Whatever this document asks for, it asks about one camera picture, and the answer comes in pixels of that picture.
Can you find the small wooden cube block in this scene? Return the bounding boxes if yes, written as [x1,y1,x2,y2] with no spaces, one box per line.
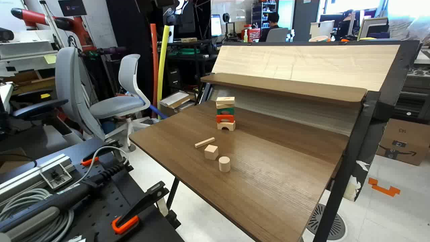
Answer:
[203,144,220,162]

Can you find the orange wooden arch block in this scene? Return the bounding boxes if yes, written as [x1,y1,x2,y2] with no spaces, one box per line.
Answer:
[215,113,236,125]

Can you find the natural wooden rectangular block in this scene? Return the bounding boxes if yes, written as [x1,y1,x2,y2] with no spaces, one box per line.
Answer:
[215,96,236,111]

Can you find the flat wooden stick block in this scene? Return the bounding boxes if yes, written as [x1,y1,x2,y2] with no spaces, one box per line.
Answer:
[193,136,216,150]

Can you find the stack of boxes and papers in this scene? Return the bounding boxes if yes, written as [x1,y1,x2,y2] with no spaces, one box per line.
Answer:
[158,90,199,119]

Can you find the wooden cylinder block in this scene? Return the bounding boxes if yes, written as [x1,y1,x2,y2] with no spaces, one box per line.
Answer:
[218,155,232,174]

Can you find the yellow foam noodle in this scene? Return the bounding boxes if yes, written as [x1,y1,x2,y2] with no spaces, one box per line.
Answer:
[156,24,172,109]

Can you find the pale desk rear panel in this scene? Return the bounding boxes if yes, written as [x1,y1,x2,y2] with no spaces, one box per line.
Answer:
[222,89,363,137]

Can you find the brown wooden desk shelf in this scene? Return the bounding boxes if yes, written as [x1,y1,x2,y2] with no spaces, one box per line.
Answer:
[199,73,369,105]

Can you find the orange foam noodle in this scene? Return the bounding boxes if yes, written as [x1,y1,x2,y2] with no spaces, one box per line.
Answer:
[149,23,161,119]

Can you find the white office chair grey seat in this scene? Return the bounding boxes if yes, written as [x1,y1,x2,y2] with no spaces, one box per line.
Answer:
[89,53,153,152]

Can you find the grey chair back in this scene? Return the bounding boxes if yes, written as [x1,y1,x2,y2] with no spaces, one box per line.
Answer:
[265,27,293,45]

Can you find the light wooden back panel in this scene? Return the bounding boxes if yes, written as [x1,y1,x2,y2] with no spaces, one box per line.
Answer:
[209,43,402,93]

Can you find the seated person dark hair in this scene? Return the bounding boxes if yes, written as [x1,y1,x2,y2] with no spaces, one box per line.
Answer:
[259,11,281,45]

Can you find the grey high-back office chair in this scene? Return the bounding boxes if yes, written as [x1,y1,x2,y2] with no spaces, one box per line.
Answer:
[12,46,109,141]

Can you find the round floor drain grate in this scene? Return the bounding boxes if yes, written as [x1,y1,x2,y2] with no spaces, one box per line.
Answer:
[305,203,348,242]

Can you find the silver computer monitor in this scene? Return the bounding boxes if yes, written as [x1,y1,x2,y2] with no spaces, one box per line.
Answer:
[360,16,391,39]

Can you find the large printed cardboard box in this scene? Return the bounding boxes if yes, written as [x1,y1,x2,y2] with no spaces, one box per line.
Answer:
[375,117,430,167]

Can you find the red and white machine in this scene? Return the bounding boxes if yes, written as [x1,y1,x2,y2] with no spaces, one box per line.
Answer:
[11,6,98,51]

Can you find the black ribbed tool handle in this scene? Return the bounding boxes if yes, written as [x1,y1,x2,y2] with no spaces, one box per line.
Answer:
[84,162,134,186]

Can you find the black clamp orange handle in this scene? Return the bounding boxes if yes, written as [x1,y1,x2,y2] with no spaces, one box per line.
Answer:
[110,180,170,237]

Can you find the black metal desk frame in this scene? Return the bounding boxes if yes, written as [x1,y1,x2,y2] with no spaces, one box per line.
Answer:
[165,39,422,242]

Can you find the aluminium extrusion rail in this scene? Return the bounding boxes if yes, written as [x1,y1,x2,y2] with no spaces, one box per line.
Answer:
[0,152,75,201]

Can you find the grey cable bundle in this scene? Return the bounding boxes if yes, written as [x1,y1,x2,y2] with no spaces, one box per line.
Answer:
[0,187,75,242]

